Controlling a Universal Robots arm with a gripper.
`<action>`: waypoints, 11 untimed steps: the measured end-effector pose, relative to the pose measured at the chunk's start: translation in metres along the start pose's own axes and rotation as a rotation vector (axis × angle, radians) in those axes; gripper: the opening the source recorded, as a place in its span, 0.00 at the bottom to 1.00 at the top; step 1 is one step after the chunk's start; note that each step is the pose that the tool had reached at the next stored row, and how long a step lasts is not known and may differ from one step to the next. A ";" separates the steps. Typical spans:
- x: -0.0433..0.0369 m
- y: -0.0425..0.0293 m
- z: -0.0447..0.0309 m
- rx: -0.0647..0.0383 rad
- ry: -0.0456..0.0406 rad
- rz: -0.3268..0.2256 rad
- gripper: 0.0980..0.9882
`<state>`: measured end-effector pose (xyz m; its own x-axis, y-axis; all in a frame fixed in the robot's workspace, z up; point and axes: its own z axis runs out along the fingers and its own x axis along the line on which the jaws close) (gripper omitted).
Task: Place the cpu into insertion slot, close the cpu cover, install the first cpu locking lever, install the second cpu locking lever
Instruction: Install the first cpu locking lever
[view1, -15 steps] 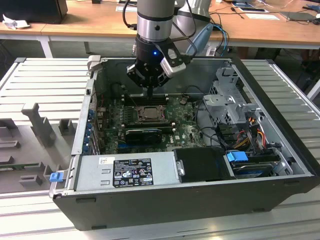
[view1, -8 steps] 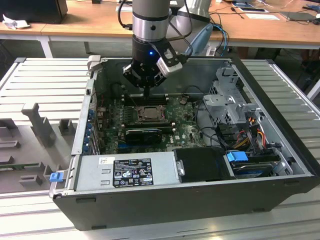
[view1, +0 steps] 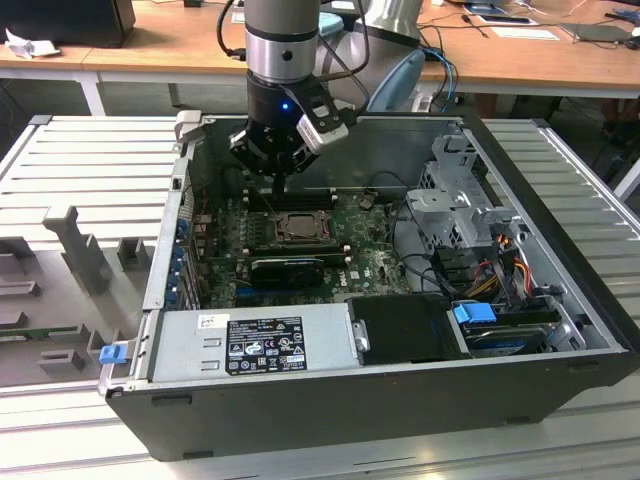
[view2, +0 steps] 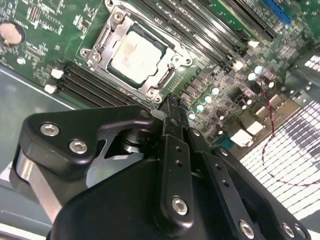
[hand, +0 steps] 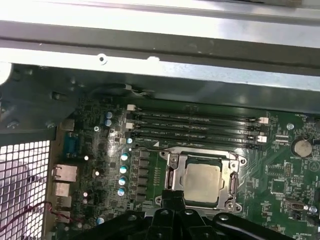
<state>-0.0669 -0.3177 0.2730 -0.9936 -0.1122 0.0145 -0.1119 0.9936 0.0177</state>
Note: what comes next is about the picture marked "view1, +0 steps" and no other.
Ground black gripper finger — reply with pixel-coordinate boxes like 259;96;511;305
228;127;282;198
279;143;320;198

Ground silver square CPU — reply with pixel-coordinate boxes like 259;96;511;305
283;213;325;238

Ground CPU socket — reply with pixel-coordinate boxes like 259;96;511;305
272;208;335;245

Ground black RAM slot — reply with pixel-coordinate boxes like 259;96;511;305
248;249;352;265
245;242;347;255

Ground black RAM stick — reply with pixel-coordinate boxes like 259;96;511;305
248;188;335;202

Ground black graphics card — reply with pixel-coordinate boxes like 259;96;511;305
248;256;325;291

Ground green motherboard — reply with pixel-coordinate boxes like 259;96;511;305
192;189;416;309

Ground silver metal drive cage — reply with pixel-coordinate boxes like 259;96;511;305
403;132;532;262

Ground black plastic shroud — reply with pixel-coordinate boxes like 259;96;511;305
345;294;474;366

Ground grey power supply black label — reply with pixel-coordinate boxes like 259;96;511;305
148;303;362;384

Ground large black box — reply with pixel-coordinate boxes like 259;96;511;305
0;0;137;49

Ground hard disk in blue carrier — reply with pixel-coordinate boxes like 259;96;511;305
451;301;547;358

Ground grey parts rack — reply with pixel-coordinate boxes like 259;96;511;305
0;204;161;389

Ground crumpled white paper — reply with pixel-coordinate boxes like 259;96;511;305
4;27;62;61

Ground dark phone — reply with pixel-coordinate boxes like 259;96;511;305
474;14;532;26

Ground blue plastic case latch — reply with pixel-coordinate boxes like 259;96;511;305
99;344;127;366

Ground long white paper sheet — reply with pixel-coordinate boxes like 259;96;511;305
491;25;560;42

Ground black open PC case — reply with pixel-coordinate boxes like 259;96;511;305
97;110;640;464

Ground green RAM stick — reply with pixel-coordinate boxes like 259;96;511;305
0;327;80;344

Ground seated person's legs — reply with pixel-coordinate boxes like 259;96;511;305
599;97;640;149

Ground black flat tablet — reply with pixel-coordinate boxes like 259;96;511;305
558;21;635;47

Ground white furniture leg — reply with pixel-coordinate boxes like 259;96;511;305
613;144;640;202

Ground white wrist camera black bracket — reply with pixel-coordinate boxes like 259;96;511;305
279;82;350;155

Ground wooden desk white frame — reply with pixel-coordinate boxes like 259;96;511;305
82;0;640;117
0;19;136;117

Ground blue cable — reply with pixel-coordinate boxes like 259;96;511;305
423;46;460;113

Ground orange yellow wire bundle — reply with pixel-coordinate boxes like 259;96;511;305
469;234;532;301

